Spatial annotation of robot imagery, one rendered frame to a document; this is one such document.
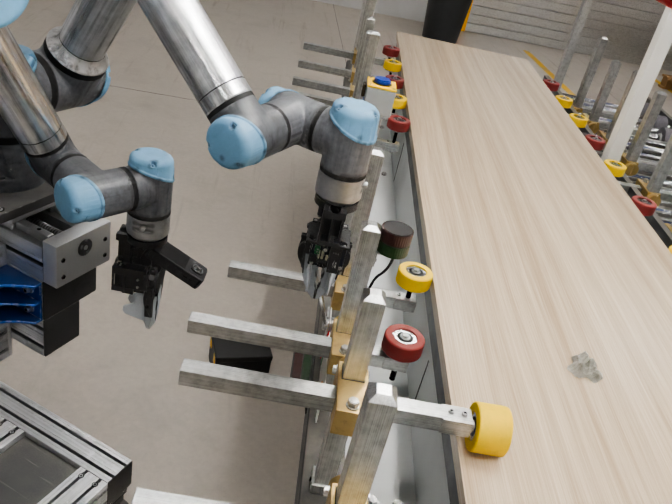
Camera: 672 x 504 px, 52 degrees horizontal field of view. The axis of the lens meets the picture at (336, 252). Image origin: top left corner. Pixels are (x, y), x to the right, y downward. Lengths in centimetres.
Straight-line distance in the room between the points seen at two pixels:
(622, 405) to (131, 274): 94
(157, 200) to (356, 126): 38
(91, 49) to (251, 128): 47
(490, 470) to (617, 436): 28
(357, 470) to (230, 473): 136
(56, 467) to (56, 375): 61
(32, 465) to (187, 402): 63
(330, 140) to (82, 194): 39
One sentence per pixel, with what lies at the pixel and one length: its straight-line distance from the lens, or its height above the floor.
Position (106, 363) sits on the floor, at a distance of 254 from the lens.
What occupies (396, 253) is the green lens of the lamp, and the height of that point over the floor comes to 108.
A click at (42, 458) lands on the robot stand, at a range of 197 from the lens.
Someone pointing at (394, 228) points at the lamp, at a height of 111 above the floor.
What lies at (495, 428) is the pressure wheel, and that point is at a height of 97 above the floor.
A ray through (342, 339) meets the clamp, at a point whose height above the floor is 87.
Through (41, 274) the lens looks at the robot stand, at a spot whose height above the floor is 92.
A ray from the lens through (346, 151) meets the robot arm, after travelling 103.
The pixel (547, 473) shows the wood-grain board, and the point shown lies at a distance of 120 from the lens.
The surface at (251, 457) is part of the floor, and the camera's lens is 226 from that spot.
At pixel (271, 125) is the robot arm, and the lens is 98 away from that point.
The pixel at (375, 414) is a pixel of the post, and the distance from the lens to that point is 80.
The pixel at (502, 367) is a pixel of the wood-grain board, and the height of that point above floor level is 90.
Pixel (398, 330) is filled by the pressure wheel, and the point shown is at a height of 90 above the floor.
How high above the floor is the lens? 168
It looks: 30 degrees down
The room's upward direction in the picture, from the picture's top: 13 degrees clockwise
